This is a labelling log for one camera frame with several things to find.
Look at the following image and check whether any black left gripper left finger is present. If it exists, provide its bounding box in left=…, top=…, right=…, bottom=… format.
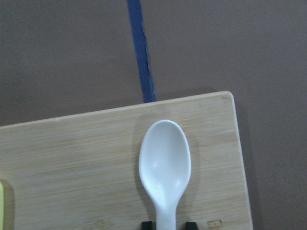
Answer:
left=141, top=221, right=153, bottom=230

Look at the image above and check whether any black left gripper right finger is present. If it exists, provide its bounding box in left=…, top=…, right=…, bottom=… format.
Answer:
left=185, top=222, right=198, bottom=230

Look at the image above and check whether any white plastic spoon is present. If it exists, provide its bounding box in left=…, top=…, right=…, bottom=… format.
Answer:
left=139, top=120, right=191, bottom=230

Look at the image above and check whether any bamboo cutting board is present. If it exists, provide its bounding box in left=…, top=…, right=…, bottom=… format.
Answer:
left=0, top=92, right=253, bottom=230

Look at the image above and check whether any yellow plastic knife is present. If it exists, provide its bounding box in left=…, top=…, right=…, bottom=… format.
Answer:
left=0, top=183, right=4, bottom=230

